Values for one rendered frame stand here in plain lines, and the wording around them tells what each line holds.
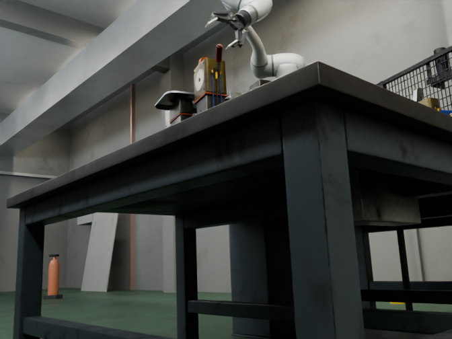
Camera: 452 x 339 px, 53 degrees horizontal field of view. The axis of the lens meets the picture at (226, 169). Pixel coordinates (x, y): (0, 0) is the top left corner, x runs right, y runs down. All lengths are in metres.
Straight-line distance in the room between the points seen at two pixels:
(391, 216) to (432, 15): 3.85
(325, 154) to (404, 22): 4.54
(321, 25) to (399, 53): 1.19
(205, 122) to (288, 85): 0.22
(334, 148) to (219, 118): 0.23
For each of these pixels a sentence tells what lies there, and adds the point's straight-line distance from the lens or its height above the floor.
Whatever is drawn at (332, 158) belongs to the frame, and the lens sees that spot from 0.76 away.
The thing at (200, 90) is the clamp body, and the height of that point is 0.96.
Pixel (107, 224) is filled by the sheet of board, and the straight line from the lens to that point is 8.83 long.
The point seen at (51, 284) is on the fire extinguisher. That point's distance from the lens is 7.22.
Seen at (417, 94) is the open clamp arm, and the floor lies 1.08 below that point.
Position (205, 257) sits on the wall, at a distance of 6.86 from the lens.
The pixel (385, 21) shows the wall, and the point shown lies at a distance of 5.38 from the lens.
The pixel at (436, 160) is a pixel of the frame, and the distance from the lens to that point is 1.10.
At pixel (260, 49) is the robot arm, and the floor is 1.57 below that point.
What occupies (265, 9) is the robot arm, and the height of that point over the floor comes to 1.60.
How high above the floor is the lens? 0.40
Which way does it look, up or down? 12 degrees up
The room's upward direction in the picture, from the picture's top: 2 degrees counter-clockwise
